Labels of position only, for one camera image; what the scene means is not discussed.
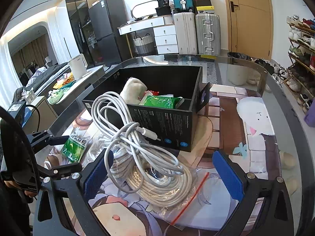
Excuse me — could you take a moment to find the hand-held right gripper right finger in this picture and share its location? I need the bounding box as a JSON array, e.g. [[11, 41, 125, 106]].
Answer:
[[212, 150, 294, 236]]

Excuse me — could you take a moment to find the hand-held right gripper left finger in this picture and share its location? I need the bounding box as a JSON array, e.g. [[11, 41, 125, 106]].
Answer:
[[33, 150, 114, 236]]

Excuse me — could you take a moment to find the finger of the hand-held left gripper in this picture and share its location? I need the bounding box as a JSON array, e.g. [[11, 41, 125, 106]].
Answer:
[[26, 131, 72, 151], [39, 163, 83, 180]]

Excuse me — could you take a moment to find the green printed white-edged packet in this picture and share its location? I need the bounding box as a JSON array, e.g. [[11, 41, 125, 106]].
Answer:
[[61, 131, 89, 163]]

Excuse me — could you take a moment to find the white cable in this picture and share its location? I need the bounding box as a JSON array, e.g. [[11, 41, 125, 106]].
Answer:
[[91, 91, 188, 194]]

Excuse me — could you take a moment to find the white rope coil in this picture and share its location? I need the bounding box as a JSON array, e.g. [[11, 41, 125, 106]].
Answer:
[[86, 138, 213, 226]]

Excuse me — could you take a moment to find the black cardboard box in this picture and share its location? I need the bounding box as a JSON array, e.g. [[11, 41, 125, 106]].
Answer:
[[82, 65, 211, 153]]

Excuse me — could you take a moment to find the white plush toy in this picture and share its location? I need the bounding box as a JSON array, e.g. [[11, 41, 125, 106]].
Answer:
[[120, 77, 148, 105]]

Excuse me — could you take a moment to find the bright green plastic packet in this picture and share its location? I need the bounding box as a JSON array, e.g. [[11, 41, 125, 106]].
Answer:
[[139, 95, 185, 110]]

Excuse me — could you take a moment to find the white packet with red edge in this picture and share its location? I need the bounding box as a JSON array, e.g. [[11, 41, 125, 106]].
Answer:
[[140, 90, 161, 101]]

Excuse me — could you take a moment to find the person's left hand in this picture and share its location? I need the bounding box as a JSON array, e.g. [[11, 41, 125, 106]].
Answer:
[[4, 180, 36, 198]]

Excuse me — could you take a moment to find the printed table mat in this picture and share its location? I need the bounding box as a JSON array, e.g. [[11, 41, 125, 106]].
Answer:
[[43, 84, 282, 236]]

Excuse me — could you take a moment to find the green cloth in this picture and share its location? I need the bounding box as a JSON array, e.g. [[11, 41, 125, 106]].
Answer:
[[47, 88, 75, 105]]

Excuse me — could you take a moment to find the beige slipper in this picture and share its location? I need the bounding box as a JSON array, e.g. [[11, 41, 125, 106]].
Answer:
[[280, 151, 296, 171], [283, 176, 299, 195]]

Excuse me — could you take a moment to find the grey side cabinet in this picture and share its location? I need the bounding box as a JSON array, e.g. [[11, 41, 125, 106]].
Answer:
[[47, 65, 107, 115]]

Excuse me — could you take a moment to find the yellow cloth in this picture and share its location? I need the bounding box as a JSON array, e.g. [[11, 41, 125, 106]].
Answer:
[[53, 72, 75, 89]]

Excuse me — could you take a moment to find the dark jacket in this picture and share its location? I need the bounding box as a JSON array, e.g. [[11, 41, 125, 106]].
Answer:
[[15, 63, 72, 99]]

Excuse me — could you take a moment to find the white kettle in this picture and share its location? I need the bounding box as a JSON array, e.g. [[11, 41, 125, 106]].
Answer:
[[68, 53, 88, 80]]

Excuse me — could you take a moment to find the brown curtain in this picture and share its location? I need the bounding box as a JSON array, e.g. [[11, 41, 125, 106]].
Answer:
[[11, 34, 50, 77]]

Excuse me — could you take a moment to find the purple bag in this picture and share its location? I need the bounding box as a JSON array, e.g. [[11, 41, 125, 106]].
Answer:
[[304, 95, 315, 128]]

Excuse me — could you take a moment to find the white trash bin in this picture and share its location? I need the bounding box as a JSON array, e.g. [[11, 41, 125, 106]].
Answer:
[[227, 52, 252, 86]]

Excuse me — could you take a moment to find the scattered shoes pile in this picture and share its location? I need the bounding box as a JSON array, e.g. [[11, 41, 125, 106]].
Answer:
[[252, 58, 290, 87]]

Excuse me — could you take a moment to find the black refrigerator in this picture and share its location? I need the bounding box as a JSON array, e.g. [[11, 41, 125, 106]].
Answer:
[[88, 0, 130, 67]]

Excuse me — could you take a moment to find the dark glass cabinet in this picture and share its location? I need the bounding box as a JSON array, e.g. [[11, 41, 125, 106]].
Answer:
[[65, 0, 104, 67]]

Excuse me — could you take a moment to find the wooden shoe rack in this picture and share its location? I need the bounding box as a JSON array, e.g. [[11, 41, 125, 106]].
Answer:
[[286, 21, 315, 115]]

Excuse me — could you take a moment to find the wicker basket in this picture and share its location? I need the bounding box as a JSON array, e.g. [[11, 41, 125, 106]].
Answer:
[[133, 34, 155, 56]]

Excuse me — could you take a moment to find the silver suitcase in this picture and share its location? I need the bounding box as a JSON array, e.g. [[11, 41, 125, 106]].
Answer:
[[195, 13, 221, 56]]

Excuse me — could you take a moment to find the white suitcase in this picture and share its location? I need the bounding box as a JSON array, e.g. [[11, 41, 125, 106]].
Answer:
[[173, 12, 198, 54]]

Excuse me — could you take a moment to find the white vanity desk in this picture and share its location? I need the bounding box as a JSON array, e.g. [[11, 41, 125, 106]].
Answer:
[[118, 15, 179, 54]]

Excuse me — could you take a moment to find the shoe rack with shoes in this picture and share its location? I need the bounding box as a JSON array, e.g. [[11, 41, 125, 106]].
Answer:
[[286, 15, 315, 113]]

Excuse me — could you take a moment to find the wooden door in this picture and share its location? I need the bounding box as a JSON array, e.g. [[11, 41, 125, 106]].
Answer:
[[223, 0, 274, 54]]

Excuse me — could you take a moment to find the oval mirror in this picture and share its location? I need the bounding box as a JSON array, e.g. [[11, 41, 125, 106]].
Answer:
[[130, 1, 161, 20]]

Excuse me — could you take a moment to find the black bag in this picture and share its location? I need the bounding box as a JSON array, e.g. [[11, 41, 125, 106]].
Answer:
[[155, 0, 172, 17]]

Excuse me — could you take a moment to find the black cable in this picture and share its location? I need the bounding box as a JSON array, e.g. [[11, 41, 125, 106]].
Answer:
[[23, 104, 42, 134]]

